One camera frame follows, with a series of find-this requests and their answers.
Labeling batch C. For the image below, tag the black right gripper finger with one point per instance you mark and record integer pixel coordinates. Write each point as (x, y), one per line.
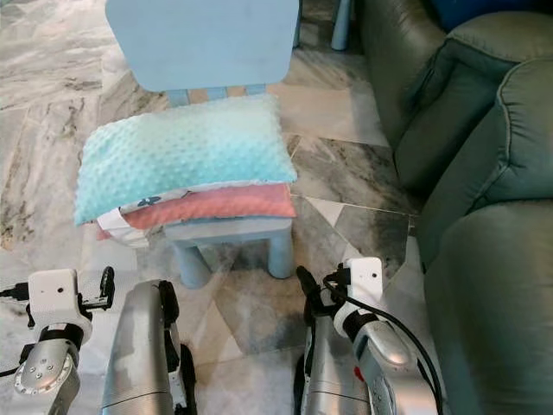
(308, 294)

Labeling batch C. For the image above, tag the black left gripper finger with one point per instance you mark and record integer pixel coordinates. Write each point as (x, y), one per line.
(107, 282)

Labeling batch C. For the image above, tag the mint dotted pillow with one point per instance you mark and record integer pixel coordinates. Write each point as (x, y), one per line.
(186, 156)

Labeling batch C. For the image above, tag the pink pillow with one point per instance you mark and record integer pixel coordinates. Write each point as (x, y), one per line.
(225, 206)

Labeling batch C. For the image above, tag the green leather sofa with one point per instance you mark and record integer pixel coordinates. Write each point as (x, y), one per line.
(484, 173)

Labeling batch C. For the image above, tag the silver left robot leg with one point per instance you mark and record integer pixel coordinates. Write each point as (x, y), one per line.
(138, 346)

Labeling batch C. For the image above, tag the silver robot leg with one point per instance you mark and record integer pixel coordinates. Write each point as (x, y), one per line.
(328, 372)
(138, 346)

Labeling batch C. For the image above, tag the silver right robot leg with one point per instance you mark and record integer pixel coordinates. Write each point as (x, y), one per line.
(328, 372)

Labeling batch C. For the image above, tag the red tape patch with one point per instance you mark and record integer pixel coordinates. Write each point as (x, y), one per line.
(356, 373)

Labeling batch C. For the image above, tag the light blue child chair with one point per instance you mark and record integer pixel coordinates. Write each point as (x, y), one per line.
(203, 43)

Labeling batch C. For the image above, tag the light blue furniture leg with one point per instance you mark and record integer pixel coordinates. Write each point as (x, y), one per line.
(340, 22)

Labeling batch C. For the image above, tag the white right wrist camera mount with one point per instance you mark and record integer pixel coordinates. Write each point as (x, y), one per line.
(365, 281)

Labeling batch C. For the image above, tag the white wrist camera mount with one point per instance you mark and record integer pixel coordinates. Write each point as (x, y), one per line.
(365, 281)
(54, 298)

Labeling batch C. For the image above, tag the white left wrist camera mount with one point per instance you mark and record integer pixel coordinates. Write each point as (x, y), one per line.
(54, 298)

